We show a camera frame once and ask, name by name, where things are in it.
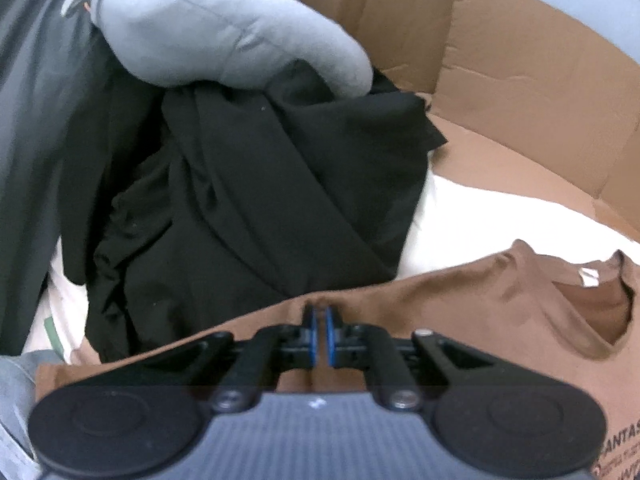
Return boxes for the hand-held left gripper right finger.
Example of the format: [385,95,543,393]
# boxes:
[325,304,501,412]

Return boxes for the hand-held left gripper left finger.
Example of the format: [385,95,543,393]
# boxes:
[145,304,318,412]

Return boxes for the brown t-shirt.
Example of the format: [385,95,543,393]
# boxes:
[35,240,640,480]

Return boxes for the black crumpled garment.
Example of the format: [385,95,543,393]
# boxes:
[62,60,448,363]

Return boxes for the cream bear-print blanket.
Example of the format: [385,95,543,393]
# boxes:
[22,172,640,366]

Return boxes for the light blue denim pants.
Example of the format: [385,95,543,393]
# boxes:
[0,350,63,480]

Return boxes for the folded cardboard sheet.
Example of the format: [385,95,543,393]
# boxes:
[220,0,640,238]

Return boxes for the grey neck pillow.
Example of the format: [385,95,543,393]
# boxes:
[61,0,373,98]

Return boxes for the dark grey pillow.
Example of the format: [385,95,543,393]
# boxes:
[0,0,116,356]

